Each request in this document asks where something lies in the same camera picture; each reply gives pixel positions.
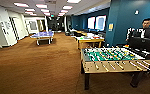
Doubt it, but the foosball gaming table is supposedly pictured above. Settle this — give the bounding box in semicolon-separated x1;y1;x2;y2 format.
80;46;150;91

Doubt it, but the dark sofa row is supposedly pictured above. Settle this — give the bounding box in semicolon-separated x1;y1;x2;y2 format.
64;29;89;37

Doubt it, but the white air hockey table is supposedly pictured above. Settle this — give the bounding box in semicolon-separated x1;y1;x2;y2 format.
74;34;106;51

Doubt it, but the bright window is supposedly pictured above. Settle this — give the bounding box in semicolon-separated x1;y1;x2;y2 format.
87;16;96;30
95;15;107;31

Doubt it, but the blue ping pong table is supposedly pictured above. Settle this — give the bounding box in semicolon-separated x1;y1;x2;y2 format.
30;30;55;46

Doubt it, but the rectangular ceiling light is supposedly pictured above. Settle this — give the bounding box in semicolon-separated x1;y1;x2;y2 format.
24;8;36;13
62;5;73;10
40;9;52;13
13;2;30;8
35;3;48;9
66;0;82;4

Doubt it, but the white hallway door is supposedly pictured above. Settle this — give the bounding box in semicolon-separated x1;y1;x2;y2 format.
12;16;24;41

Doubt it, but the black monitor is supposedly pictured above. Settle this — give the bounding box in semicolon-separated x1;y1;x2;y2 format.
127;36;150;56

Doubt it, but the yellow wall sign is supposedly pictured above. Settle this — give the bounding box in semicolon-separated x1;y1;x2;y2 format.
108;23;115;32

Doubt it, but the grey wall whiteboard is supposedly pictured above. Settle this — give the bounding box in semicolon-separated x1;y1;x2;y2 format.
28;20;38;31

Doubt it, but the small white wall device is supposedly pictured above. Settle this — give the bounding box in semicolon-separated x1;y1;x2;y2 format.
134;9;140;16

